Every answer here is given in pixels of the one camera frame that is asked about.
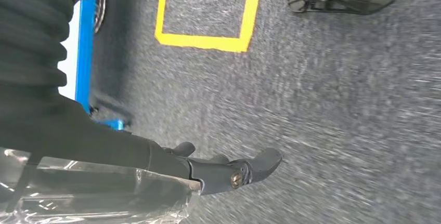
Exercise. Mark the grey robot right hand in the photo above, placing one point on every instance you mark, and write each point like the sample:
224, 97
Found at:
103, 153

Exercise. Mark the blue steel shelf rack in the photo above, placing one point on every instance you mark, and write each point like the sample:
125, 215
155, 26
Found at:
84, 60

